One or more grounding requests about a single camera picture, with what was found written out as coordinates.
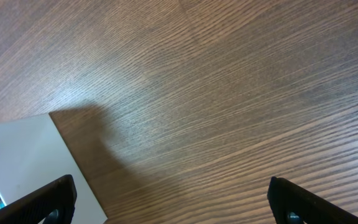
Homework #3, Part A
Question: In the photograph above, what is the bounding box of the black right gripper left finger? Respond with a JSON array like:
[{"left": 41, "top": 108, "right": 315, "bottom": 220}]
[{"left": 0, "top": 174, "right": 77, "bottom": 224}]

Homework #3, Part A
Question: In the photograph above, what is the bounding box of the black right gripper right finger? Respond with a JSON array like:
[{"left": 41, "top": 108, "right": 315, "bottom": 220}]
[{"left": 267, "top": 177, "right": 358, "bottom": 224}]

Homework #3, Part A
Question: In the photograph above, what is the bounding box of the white cardboard box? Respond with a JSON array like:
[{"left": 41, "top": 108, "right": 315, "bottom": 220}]
[{"left": 0, "top": 114, "right": 107, "bottom": 224}]

